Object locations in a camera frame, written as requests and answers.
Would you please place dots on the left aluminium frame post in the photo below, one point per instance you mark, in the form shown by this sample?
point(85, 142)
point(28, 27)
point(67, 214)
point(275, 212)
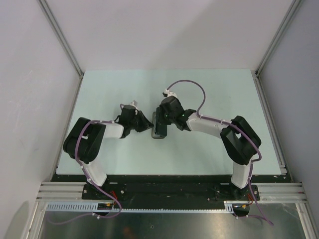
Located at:
point(48, 13)

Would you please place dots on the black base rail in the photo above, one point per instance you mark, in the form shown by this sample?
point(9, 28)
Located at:
point(146, 192)

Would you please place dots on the right aluminium frame post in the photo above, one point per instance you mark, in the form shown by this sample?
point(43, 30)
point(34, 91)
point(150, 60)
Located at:
point(283, 27)

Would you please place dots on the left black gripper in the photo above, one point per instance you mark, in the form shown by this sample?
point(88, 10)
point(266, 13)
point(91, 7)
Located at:
point(145, 124)

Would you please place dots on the aluminium frame post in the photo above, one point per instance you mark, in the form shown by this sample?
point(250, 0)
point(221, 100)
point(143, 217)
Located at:
point(283, 27)
point(48, 13)

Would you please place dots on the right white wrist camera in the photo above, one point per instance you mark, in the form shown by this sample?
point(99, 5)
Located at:
point(167, 93)

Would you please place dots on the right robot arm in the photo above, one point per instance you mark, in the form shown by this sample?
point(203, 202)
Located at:
point(239, 139)

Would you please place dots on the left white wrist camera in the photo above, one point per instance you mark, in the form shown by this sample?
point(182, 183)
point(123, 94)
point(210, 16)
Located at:
point(134, 104)

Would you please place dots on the black glasses case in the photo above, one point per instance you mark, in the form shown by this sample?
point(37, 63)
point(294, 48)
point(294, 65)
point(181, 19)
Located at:
point(153, 129)

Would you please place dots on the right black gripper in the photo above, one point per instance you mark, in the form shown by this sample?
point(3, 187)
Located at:
point(160, 119)

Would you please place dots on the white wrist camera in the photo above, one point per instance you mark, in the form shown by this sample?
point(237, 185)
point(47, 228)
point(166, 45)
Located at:
point(167, 93)
point(134, 104)

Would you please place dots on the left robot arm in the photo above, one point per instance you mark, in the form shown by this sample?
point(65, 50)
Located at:
point(84, 141)

